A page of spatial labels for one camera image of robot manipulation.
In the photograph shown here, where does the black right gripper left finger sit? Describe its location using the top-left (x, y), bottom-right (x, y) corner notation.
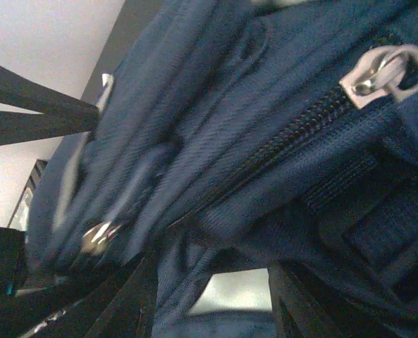
top-left (25, 253), bottom-right (158, 337)

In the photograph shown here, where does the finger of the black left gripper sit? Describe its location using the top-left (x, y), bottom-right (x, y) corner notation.
top-left (0, 111), bottom-right (99, 146)
top-left (0, 66), bottom-right (99, 116)

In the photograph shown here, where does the navy blue student backpack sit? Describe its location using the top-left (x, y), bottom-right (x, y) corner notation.
top-left (27, 1), bottom-right (418, 337)

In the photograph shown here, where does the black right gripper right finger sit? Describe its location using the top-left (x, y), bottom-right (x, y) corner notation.
top-left (268, 262), bottom-right (397, 337)

